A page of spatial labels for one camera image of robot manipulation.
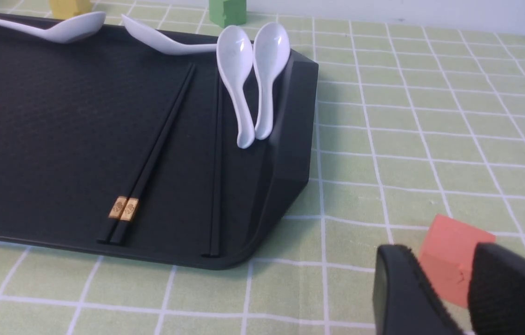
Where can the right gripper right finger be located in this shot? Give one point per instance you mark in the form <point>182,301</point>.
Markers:
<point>496,295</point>

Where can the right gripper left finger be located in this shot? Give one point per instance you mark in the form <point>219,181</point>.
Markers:
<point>404,301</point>

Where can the orange block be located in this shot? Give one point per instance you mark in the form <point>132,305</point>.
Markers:
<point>446,256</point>

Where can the green checkered tablecloth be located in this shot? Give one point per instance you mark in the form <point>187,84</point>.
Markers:
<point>411,122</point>

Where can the plain black chopstick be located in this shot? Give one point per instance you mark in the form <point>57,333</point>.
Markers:
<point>213,246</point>

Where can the white spoon right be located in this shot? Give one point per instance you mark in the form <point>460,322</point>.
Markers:
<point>271,53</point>

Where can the white spoon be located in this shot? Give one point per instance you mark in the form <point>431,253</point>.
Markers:
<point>271,53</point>
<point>64,32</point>
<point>234,58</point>
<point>160,42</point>

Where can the black chopstick gold band right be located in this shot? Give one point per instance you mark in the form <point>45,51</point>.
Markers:
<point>132,202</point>

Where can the black chopstick gold band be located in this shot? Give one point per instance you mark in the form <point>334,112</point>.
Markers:
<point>119,202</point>
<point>132,202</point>

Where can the black chopstick gold band left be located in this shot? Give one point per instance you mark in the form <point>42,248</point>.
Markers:
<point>119,202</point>

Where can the green block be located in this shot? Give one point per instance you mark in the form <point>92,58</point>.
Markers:
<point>228,12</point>

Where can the black plastic tray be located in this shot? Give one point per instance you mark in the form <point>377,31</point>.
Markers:
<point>76,118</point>

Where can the white spoon far left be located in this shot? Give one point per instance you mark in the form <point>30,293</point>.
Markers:
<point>64,32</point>

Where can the yellow block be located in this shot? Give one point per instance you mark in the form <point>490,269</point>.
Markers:
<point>65,9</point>

